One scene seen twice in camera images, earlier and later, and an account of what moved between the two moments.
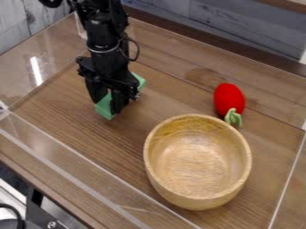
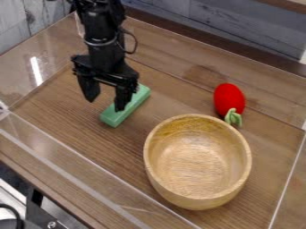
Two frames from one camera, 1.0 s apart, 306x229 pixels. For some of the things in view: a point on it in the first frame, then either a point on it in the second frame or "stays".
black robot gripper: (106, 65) stays
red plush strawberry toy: (229, 101) stays
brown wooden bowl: (199, 161) stays
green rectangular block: (104, 107) → (112, 117)
